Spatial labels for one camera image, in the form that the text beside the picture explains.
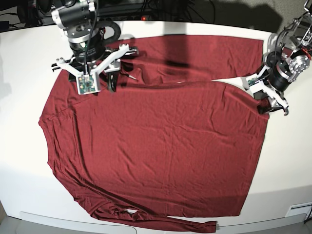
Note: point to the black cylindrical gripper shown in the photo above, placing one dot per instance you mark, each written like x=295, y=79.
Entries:
x=89, y=52
x=279, y=78

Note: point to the dark red long-sleeve shirt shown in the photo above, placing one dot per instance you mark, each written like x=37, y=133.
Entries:
x=173, y=142

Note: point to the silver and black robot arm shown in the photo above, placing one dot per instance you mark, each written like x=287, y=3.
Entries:
x=291, y=56

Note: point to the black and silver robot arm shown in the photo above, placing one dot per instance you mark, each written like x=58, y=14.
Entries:
x=79, y=17

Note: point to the black power strip red switch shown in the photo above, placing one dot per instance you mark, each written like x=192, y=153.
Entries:
x=136, y=18

